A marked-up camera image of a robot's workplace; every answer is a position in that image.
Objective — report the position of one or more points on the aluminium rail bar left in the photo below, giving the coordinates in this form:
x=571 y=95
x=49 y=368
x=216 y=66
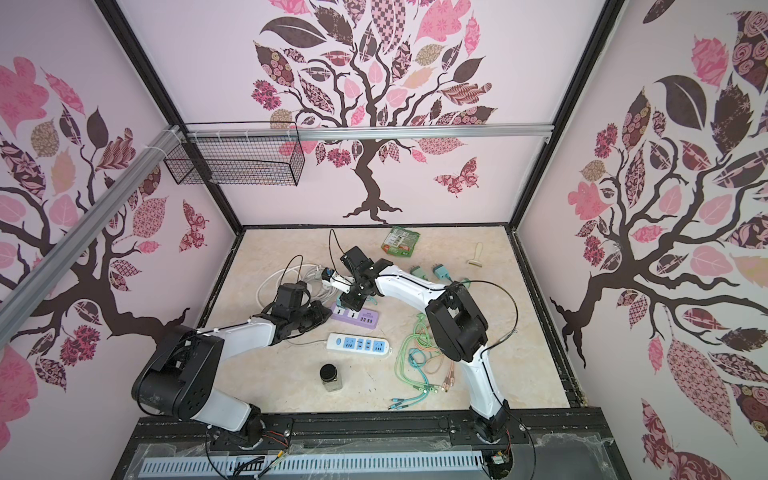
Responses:
x=19 y=305

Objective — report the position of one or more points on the black wire mesh basket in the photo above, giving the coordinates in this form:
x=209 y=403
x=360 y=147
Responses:
x=263 y=153

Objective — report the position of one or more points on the light green charger plug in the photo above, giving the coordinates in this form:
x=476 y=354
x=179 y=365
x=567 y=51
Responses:
x=418 y=272

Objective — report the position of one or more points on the small wooden brush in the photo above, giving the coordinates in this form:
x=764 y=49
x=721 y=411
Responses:
x=476 y=259

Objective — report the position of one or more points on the white blue power strip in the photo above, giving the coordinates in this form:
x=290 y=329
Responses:
x=363 y=345

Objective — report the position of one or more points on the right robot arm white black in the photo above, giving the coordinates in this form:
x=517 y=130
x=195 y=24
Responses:
x=458 y=327

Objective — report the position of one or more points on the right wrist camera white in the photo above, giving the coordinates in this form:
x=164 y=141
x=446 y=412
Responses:
x=332 y=279

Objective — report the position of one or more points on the white slotted cable duct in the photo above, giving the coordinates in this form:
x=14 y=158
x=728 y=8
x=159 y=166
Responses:
x=323 y=466

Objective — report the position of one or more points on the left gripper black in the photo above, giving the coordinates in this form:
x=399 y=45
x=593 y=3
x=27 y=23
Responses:
x=321 y=313

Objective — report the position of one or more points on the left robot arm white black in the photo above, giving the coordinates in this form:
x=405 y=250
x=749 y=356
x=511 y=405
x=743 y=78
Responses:
x=178 y=380

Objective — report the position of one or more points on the teal green charger plug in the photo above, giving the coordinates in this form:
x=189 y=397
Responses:
x=442 y=273

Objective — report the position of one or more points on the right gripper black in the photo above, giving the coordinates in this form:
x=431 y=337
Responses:
x=348 y=301

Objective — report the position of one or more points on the green snack packet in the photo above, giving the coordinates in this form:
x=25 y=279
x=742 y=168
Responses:
x=400 y=242

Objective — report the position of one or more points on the purple power strip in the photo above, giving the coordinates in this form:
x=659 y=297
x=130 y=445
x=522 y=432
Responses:
x=364 y=318

